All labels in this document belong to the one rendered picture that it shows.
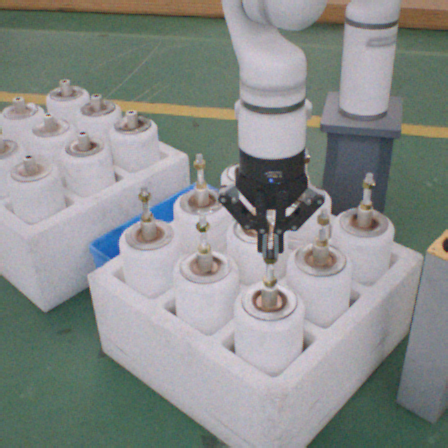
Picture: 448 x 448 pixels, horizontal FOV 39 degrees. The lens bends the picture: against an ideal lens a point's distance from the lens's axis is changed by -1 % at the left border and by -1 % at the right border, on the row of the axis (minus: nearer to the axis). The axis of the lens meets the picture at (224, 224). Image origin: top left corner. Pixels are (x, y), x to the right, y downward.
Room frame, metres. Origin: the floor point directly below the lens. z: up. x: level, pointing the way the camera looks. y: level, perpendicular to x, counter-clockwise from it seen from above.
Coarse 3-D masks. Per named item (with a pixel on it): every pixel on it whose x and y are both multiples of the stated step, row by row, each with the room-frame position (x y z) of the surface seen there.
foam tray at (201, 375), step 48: (96, 288) 0.77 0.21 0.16; (240, 288) 0.74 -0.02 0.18; (384, 288) 0.73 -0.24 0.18; (144, 336) 0.70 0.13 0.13; (192, 336) 0.64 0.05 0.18; (336, 336) 0.63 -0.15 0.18; (384, 336) 0.73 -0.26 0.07; (192, 384) 0.63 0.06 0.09; (240, 384) 0.57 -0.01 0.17; (288, 384) 0.55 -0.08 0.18; (336, 384) 0.63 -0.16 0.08; (240, 432) 0.57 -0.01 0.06; (288, 432) 0.54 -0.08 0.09
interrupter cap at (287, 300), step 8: (248, 288) 0.66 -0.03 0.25; (256, 288) 0.66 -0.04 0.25; (280, 288) 0.66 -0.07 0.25; (288, 288) 0.66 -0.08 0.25; (248, 296) 0.64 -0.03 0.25; (256, 296) 0.64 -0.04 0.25; (280, 296) 0.64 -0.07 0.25; (288, 296) 0.64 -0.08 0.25; (296, 296) 0.64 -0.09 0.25; (248, 304) 0.63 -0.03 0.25; (256, 304) 0.63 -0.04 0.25; (280, 304) 0.63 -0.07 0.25; (288, 304) 0.62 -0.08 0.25; (296, 304) 0.62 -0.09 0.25; (248, 312) 0.61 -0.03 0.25; (256, 312) 0.61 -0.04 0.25; (264, 312) 0.61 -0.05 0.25; (272, 312) 0.61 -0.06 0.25; (280, 312) 0.61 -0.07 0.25; (288, 312) 0.61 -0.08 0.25; (264, 320) 0.60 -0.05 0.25; (272, 320) 0.60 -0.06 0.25
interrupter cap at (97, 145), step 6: (90, 138) 1.11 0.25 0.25; (96, 138) 1.11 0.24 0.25; (66, 144) 1.09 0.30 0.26; (72, 144) 1.09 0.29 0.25; (96, 144) 1.09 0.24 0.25; (102, 144) 1.08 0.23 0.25; (66, 150) 1.07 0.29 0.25; (72, 150) 1.07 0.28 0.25; (78, 150) 1.07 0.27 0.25; (90, 150) 1.07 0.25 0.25; (96, 150) 1.06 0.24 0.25; (78, 156) 1.05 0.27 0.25; (84, 156) 1.05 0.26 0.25
